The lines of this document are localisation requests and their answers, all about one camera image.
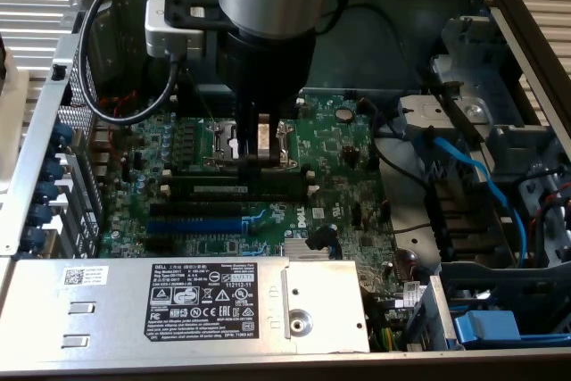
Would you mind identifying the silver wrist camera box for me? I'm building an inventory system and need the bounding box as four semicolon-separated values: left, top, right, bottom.
145;0;207;60

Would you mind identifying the thin red wire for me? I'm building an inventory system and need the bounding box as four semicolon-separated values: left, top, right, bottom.
70;90;140;163

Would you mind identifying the open PC case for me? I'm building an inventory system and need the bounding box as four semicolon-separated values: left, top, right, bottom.
0;0;571;369

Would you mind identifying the green Dell motherboard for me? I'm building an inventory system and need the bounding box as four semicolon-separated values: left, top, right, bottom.
95;93;402;297

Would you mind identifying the long black expansion slot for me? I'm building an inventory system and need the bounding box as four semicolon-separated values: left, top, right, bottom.
149;203;244;218

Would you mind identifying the black SATA plug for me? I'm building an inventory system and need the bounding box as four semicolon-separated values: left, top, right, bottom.
306;225;341;252

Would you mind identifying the silver CPU socket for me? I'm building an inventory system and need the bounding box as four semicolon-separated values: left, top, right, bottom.
203;118;301;173

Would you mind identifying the yellow green wire bundle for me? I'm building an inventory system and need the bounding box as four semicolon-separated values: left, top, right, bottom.
372;325;402;352

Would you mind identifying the silver chipset heatsink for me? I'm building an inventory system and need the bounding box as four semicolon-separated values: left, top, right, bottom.
285;237;343;261

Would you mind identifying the short black expansion slot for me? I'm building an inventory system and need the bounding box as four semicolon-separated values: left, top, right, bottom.
145;236;175;252

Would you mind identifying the thin socket locking lever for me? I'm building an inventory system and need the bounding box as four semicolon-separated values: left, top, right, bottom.
194;81;216;123

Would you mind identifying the thin black cable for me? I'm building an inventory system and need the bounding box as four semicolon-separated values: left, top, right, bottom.
373;128;436;190

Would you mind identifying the blue expansion slot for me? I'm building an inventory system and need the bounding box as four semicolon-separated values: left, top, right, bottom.
146;218;244;235

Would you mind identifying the white parts rack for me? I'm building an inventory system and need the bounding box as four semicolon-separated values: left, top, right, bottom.
0;53;31;206

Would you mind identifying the black power cable with plug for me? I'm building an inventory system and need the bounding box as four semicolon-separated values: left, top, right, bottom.
319;4;402;104

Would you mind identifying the green RAM stick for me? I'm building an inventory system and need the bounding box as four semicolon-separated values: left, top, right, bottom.
171;174;310;198

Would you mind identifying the black RAM slot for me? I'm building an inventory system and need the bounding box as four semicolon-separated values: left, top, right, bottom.
173;111;310;122
173;103;309;113
186;195;310;204

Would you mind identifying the blue SATA cable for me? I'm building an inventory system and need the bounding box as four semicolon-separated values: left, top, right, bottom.
412;130;532;261

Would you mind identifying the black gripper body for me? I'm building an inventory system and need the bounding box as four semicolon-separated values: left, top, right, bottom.
217;28;317;108

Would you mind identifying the blue plastic drive latch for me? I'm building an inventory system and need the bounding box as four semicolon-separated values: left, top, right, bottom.
452;309;523;350

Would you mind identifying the thick black cable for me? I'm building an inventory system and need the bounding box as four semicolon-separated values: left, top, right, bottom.
355;95;410;140

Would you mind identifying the silver metal disk bay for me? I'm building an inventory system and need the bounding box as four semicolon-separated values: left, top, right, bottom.
399;14;571;266

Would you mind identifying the power supply with black label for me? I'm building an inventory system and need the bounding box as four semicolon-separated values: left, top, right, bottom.
0;258;371;355

